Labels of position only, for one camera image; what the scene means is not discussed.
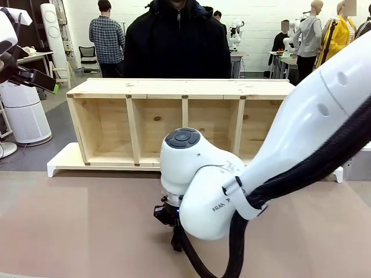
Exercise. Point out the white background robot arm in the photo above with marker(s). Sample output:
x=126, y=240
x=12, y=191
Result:
x=290, y=45
x=235, y=33

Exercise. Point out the mannequin in grey hoodie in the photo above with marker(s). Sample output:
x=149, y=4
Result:
x=310, y=37

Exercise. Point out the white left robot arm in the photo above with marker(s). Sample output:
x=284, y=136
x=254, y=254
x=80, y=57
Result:
x=8, y=26

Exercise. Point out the white round fan base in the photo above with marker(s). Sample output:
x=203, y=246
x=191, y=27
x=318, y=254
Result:
x=7, y=150

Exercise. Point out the mannequin in yellow jacket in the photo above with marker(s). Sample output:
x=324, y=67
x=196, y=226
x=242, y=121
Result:
x=340, y=32

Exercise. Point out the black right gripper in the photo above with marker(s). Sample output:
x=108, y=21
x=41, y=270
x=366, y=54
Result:
x=169, y=212

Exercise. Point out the white cylindrical air purifier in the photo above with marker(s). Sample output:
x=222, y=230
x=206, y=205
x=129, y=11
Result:
x=27, y=116

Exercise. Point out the mannequin in dark striped jacket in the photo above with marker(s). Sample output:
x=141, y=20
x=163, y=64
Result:
x=363, y=27

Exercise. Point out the black tripod stand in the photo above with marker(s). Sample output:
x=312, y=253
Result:
x=329, y=40

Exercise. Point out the person in black coat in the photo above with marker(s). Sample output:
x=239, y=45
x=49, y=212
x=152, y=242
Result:
x=176, y=43

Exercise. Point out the white standing air conditioner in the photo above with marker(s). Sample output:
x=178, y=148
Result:
x=56, y=32

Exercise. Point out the person in plaid shirt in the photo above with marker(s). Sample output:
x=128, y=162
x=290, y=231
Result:
x=106, y=37

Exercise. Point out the seated person in black sweater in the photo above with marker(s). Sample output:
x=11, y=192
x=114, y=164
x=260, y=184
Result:
x=281, y=40

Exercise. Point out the wooden four-compartment shelf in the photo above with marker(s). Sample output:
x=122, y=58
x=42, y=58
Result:
x=185, y=87

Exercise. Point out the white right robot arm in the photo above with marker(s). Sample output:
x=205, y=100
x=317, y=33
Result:
x=304, y=121

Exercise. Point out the long white side table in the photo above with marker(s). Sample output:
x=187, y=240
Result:
x=34, y=56

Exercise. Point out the standing person in black top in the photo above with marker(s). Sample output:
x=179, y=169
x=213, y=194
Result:
x=219, y=18

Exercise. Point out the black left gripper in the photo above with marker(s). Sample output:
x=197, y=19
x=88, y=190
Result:
x=11, y=68

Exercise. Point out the white wooden chair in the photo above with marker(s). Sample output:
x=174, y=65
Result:
x=62, y=73

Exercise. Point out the black mesh office chair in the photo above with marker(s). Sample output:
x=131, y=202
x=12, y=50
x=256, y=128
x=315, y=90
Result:
x=87, y=56

